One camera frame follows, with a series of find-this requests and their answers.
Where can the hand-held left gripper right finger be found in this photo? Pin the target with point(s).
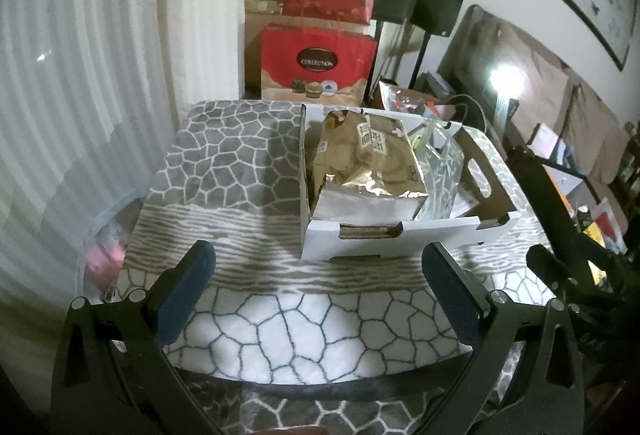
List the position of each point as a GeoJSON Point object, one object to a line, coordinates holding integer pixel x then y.
{"type": "Point", "coordinates": [450, 295]}

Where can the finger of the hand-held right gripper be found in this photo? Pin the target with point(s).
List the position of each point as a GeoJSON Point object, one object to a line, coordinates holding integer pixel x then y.
{"type": "Point", "coordinates": [550, 270]}
{"type": "Point", "coordinates": [537, 185]}

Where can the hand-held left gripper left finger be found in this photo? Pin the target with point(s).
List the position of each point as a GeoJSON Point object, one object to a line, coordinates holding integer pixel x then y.
{"type": "Point", "coordinates": [182, 300]}

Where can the white cardboard box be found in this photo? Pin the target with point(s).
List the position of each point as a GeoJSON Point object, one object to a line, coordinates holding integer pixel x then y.
{"type": "Point", "coordinates": [400, 235]}

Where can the beige sofa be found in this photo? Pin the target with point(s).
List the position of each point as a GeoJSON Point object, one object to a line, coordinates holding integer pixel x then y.
{"type": "Point", "coordinates": [575, 115]}

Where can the silver foil bag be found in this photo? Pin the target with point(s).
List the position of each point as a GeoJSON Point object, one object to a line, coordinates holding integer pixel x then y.
{"type": "Point", "coordinates": [442, 170]}

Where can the bright lamp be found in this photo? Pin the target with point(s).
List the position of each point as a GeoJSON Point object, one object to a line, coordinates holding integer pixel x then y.
{"type": "Point", "coordinates": [505, 79]}

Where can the grey stone-pattern tablecloth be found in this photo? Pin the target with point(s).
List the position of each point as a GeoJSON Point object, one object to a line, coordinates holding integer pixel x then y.
{"type": "Point", "coordinates": [300, 315]}

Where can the gold snack bag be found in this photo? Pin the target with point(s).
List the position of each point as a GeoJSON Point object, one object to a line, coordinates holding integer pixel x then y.
{"type": "Point", "coordinates": [370, 160]}

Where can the clear plastic packet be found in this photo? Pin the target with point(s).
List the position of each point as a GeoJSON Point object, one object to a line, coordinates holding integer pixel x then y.
{"type": "Point", "coordinates": [400, 97]}

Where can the white curtain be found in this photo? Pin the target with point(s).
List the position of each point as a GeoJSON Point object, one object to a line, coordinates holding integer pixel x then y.
{"type": "Point", "coordinates": [100, 65]}

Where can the red collection gift box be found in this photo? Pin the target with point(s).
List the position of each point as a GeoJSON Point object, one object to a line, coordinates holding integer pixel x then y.
{"type": "Point", "coordinates": [320, 45]}

